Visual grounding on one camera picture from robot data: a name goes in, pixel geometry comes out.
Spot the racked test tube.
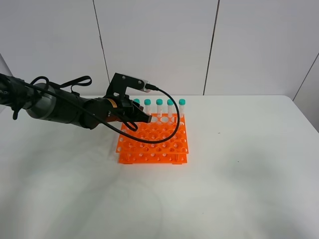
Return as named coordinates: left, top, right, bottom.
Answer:
left=167, top=99, right=173, bottom=118
left=133, top=99, right=140, bottom=105
left=156, top=99, right=163, bottom=118
left=178, top=99, right=186, bottom=118
left=144, top=99, right=151, bottom=115

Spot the orange test tube rack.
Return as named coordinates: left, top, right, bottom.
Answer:
left=116, top=113, right=189, bottom=164

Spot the racked test tube far right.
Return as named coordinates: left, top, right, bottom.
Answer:
left=178, top=99, right=186, bottom=118

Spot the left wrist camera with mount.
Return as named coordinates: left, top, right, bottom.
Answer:
left=105, top=73, right=150, bottom=99

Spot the black left camera cable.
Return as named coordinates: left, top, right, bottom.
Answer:
left=22, top=76, right=180, bottom=144

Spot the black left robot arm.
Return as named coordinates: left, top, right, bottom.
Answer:
left=0, top=73, right=152, bottom=131

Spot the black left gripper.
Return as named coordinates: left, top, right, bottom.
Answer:
left=99, top=96, right=152, bottom=123

